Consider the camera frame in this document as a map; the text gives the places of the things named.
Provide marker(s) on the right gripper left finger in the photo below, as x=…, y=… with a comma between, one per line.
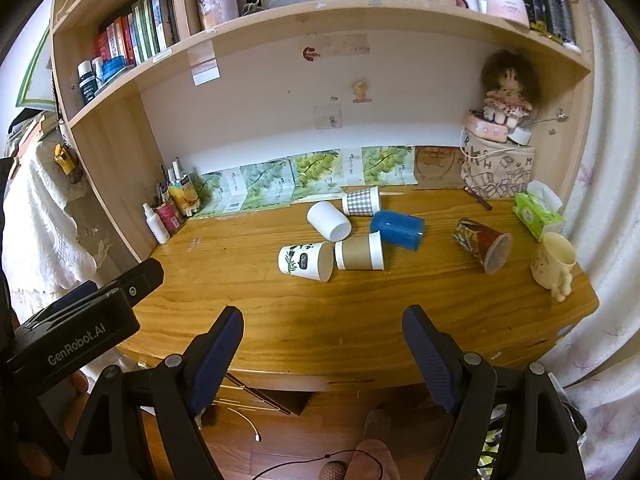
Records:
x=110, y=441

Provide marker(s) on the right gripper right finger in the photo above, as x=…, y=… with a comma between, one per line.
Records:
x=515, y=418

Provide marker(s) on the plain white cup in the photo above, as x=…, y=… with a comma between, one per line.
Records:
x=331, y=223

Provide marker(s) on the dark patterned paper cup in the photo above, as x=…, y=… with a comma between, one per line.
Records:
x=488, y=246

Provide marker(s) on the panda print paper cup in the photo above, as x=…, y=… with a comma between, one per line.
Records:
x=313, y=261

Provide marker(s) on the blue plastic cup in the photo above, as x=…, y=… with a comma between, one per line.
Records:
x=398, y=229

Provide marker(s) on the brown sleeve paper cup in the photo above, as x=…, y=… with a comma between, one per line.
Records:
x=362, y=253

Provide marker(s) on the grey checked paper cup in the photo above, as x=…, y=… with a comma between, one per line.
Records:
x=365, y=202

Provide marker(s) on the white curtain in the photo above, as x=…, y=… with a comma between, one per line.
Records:
x=597, y=362

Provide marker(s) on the white spray bottle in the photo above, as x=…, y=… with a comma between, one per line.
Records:
x=155, y=224

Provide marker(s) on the pink tube container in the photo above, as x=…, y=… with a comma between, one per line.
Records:
x=169, y=216

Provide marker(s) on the yellow toy figure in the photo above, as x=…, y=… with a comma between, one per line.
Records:
x=66, y=158

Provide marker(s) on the cream ceramic mug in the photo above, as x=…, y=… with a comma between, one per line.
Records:
x=552, y=265

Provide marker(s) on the green tissue pack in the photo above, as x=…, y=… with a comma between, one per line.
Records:
x=539, y=209

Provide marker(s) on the dark blue bottle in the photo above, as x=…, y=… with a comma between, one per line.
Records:
x=87, y=81

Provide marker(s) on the grape print cardboard sheet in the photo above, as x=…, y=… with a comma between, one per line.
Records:
x=303, y=177

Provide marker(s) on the dark pen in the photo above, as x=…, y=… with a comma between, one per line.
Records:
x=484, y=203

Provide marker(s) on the beige printed fabric bag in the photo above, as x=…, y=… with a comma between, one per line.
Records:
x=495, y=170

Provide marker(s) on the wooden bookshelf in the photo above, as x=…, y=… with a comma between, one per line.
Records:
x=302, y=78

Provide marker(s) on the brown cardboard piece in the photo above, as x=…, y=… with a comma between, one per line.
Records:
x=438, y=167

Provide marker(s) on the pink small box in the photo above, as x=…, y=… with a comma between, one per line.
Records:
x=489, y=131

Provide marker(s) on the brown haired rag doll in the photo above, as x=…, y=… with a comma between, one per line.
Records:
x=512, y=89

